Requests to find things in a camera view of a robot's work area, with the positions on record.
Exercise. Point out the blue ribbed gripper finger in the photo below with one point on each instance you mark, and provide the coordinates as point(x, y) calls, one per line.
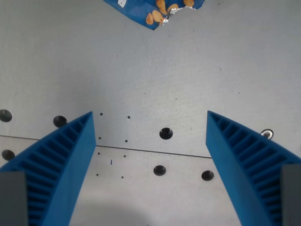
point(237, 160)
point(68, 162)

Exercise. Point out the blue chip bag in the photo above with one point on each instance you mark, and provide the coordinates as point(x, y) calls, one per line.
point(150, 11)

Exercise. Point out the silver table screw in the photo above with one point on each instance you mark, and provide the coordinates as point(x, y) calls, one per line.
point(267, 134)

